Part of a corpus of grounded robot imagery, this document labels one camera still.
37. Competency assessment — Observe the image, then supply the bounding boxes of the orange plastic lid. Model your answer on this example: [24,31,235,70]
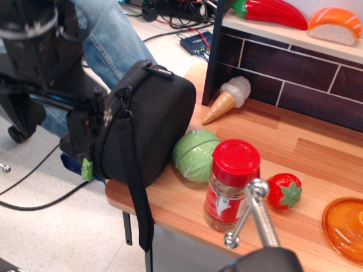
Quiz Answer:
[322,197,362,266]

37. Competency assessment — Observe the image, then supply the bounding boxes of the blue clamp with black grip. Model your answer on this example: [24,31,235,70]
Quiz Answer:
[60,134,106,185]

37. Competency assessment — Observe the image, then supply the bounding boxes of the dark brick pattern shelf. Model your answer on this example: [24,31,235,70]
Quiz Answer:
[202,1,362,131]

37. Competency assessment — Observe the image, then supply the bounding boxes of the silver metal clamp screw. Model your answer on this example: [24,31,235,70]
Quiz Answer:
[224,178,281,249]

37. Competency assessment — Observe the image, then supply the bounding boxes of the black table leg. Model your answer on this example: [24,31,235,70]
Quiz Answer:
[122,211,133,246]

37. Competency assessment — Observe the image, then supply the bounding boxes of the red toy chili pepper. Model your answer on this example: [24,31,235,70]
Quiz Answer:
[229,0,308,31]

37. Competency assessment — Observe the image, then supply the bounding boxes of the black floor cable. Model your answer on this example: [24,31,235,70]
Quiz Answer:
[0,143,91,212]

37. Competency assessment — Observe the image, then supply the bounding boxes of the green toy cabbage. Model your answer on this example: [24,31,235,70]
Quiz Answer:
[172,129,220,183]

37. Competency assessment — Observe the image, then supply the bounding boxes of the toy salmon sushi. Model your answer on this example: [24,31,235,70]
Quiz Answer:
[308,7,362,46]

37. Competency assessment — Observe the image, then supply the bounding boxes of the toy ice cream cone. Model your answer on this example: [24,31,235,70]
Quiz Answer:
[202,76,251,125]

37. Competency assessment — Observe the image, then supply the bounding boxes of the red toy strawberry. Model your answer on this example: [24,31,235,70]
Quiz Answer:
[267,173,302,210]

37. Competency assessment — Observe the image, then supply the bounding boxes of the office chair caster wheel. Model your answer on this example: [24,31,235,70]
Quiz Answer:
[7,125,28,143]

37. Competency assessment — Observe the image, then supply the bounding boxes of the blue network switch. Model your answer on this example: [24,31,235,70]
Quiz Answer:
[180,31,213,55]

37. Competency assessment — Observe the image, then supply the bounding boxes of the tangle of cables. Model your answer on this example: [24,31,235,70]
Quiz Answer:
[124,0,219,39]

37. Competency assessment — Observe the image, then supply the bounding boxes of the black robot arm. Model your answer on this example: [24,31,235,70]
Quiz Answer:
[1,1,107,160]

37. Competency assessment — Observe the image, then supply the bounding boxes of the black zipper camera bag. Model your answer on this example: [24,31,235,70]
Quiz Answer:
[92,59,196,251]

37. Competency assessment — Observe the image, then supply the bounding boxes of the red lid spice jar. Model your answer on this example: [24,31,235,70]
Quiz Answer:
[204,139,260,233]

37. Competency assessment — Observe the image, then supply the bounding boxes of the small silver metal knob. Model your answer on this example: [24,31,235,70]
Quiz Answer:
[0,164,11,173]

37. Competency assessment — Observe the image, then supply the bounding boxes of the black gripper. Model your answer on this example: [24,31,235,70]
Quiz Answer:
[1,16,106,162]

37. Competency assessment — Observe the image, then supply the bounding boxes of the black clamp body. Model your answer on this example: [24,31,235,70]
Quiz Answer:
[220,247,303,271]

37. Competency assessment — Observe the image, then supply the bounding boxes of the person's leg in jeans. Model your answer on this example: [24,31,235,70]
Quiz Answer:
[39,0,158,138]

